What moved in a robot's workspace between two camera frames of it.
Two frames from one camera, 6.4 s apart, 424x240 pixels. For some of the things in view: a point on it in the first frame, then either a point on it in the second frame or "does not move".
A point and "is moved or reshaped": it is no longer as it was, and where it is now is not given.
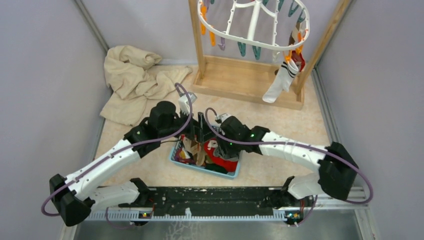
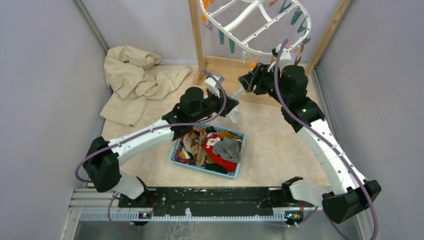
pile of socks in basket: (208, 155) does not move
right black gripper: (222, 144) -> (256, 77)
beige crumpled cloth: (127, 73) does not move
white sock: (288, 70) is moved or reshaped
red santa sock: (210, 145) does not move
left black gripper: (199, 130) -> (230, 103)
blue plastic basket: (219, 129) does not move
